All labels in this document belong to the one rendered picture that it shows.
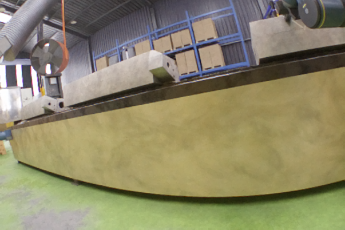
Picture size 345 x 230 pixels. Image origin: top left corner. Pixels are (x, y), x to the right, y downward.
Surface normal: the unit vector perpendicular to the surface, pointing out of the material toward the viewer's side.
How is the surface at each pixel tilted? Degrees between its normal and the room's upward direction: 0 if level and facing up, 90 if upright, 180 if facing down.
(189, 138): 89
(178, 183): 89
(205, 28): 90
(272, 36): 80
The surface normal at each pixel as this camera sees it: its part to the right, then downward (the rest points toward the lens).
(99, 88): -0.44, -0.05
